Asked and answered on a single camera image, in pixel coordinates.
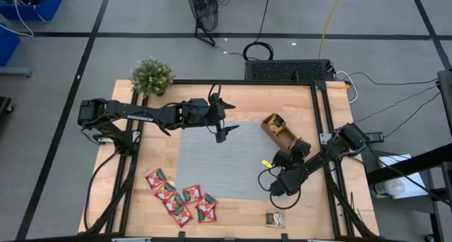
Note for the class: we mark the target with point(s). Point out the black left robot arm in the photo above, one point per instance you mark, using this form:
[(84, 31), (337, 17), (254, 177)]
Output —
[(141, 118)]

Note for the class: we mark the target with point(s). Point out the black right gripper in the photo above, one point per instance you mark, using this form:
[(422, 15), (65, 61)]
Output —
[(289, 180)]

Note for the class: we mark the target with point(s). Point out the green potted plant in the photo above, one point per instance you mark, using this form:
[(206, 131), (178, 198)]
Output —
[(152, 76)]

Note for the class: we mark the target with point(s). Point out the black cage fan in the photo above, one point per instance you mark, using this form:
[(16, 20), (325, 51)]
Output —
[(203, 9)]

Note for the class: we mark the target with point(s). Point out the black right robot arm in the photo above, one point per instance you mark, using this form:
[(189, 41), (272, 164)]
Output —
[(328, 155)]

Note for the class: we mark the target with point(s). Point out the black post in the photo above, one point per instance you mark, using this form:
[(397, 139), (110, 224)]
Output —
[(445, 94)]

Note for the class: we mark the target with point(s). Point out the black side cart frame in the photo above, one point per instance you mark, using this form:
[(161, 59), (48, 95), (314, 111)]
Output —
[(406, 166)]

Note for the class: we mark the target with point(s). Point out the red strawberry tea packet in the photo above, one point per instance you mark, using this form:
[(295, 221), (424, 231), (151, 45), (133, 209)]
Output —
[(165, 191), (191, 194), (155, 178), (174, 202), (182, 215), (206, 217), (206, 203)]

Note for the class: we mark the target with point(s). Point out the large blue bin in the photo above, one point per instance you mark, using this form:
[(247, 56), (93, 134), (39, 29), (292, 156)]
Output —
[(46, 9)]

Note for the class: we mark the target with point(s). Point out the wooden tea box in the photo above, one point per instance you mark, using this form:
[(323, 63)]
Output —
[(282, 136)]

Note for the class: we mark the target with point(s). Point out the white box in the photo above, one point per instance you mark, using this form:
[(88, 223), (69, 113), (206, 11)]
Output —
[(392, 162)]

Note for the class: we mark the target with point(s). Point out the yellow mango tea packet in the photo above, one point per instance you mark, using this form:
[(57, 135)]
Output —
[(270, 126), (277, 121)]

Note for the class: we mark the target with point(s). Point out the black caster base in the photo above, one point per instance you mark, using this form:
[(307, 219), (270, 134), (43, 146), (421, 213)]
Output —
[(4, 106)]

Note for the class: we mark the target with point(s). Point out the beige vanilla tea packet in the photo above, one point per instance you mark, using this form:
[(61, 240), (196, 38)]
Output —
[(274, 219)]

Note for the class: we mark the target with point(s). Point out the grey metal foot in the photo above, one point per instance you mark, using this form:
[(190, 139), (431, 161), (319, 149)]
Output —
[(14, 72)]

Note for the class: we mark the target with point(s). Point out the grey woven placemat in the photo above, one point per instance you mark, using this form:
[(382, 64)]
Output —
[(219, 164)]

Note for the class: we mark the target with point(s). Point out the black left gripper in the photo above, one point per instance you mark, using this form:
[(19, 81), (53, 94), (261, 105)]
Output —
[(199, 113)]

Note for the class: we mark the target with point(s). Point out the black perforated computer tower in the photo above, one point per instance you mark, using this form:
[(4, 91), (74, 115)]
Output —
[(286, 71)]

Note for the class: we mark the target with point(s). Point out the white wipes canister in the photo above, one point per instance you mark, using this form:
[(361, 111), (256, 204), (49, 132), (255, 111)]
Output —
[(388, 188)]

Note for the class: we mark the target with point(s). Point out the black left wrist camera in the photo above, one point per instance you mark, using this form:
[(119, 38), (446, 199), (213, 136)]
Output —
[(221, 137)]

